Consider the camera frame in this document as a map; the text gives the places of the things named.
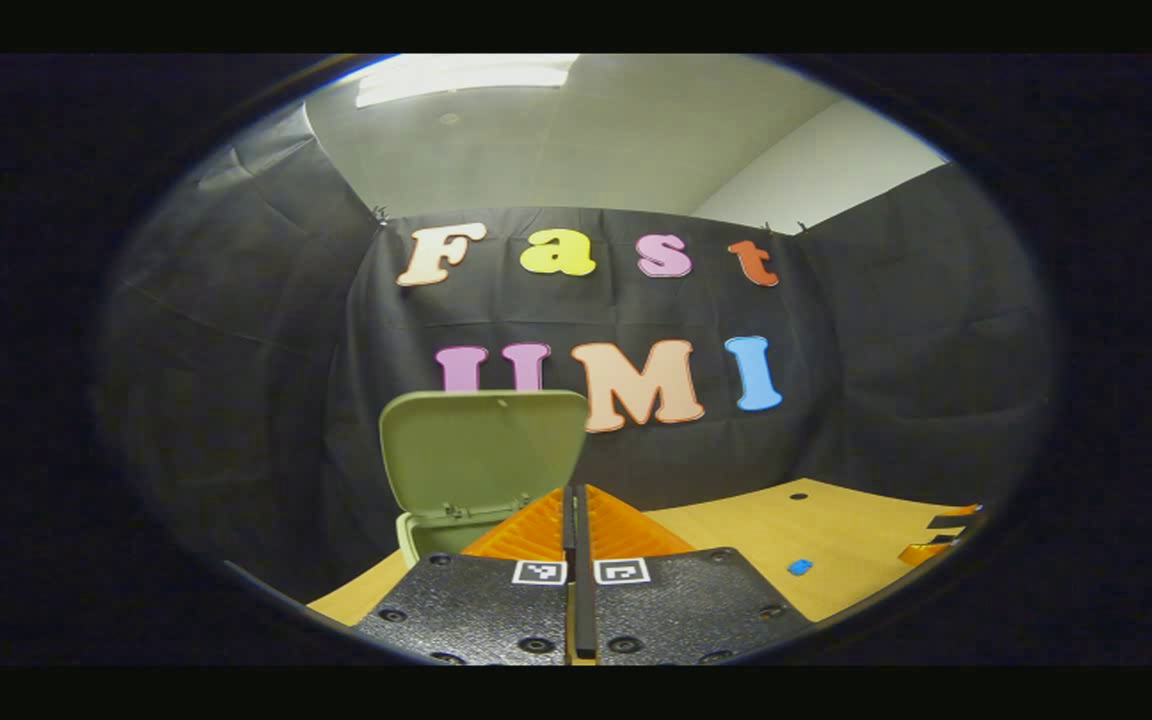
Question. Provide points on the black backdrop cloth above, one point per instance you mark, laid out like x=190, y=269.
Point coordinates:
x=236, y=350

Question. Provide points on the green desktop garbage bin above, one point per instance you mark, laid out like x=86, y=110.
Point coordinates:
x=476, y=450

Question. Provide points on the ceiling light panel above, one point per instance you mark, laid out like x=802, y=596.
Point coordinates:
x=456, y=80

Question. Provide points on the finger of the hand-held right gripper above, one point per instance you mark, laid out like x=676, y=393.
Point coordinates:
x=931, y=550
x=951, y=518

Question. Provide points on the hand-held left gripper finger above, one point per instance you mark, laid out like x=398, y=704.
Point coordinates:
x=584, y=600
x=568, y=540

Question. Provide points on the wooden desktop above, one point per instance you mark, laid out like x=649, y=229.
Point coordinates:
x=836, y=540

